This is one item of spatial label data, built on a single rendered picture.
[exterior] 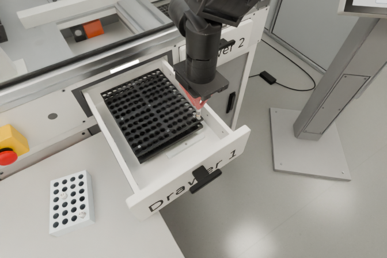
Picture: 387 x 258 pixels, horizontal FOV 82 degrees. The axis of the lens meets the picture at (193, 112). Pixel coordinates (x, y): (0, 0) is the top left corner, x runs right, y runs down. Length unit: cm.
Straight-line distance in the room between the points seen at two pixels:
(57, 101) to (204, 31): 42
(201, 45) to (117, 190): 43
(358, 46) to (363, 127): 94
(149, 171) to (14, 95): 33
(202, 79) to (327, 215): 128
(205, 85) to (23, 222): 54
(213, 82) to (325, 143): 138
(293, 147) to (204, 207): 70
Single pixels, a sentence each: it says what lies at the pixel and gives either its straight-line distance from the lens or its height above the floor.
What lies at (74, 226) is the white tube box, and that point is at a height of 79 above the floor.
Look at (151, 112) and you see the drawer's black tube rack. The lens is 56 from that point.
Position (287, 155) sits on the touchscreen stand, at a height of 4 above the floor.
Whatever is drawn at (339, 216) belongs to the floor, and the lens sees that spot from 159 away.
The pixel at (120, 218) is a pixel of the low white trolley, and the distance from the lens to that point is 61.
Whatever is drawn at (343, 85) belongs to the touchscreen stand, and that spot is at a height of 55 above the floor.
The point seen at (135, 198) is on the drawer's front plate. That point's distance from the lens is 43.
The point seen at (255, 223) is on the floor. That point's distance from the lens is 140.
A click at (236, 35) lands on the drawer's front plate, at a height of 89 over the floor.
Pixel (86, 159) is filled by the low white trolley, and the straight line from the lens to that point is 70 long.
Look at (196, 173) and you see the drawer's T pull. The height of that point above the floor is 91.
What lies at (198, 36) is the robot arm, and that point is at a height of 114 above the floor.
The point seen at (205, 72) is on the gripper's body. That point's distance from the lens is 40.
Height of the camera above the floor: 133
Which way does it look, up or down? 52 degrees down
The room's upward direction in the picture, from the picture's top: straight up
